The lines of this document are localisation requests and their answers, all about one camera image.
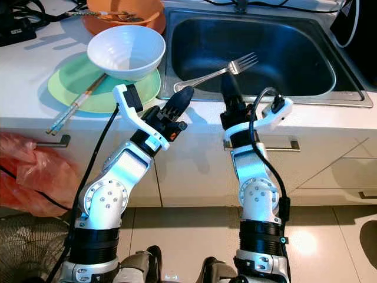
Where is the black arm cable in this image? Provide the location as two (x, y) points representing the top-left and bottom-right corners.
(47, 105), (118, 283)
(249, 87), (292, 236)

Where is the robot leg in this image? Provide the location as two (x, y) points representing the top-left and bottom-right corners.
(197, 256), (236, 283)
(115, 246), (163, 283)

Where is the orange bowl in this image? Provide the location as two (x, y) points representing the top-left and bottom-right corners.
(87, 0), (164, 25)

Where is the robot right leg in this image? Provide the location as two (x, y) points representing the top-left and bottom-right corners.
(197, 256), (236, 283)

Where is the black floor fan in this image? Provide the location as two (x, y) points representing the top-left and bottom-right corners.
(0, 213), (71, 283)

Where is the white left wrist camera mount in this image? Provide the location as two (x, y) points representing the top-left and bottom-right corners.
(114, 84), (168, 153)

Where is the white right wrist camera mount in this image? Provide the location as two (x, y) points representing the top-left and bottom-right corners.
(223, 94), (294, 142)

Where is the white ceramic bowl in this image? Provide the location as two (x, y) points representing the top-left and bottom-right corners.
(87, 25), (166, 81)

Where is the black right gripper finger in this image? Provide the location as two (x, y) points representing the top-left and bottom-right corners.
(220, 74), (242, 107)

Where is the red plastic bag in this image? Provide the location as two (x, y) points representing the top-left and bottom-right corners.
(0, 133), (80, 218)

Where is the green plate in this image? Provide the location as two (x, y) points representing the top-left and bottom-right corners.
(47, 53), (161, 114)

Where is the white kitchen cabinet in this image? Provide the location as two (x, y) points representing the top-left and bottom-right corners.
(0, 112), (377, 207)

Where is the stainless steel sink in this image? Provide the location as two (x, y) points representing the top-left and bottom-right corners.
(158, 7), (366, 108)

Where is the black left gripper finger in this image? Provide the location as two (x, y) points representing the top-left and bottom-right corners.
(162, 85), (194, 119)

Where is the metal fork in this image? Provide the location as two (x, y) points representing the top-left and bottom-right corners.
(174, 52), (259, 94)

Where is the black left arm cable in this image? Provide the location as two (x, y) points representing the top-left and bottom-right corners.
(47, 105), (118, 283)

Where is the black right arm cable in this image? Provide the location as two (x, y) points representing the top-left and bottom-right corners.
(249, 87), (292, 236)

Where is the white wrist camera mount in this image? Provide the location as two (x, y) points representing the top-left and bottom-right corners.
(114, 84), (168, 153)
(223, 94), (294, 142)

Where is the robot left leg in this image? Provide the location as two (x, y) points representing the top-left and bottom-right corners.
(115, 246), (163, 283)

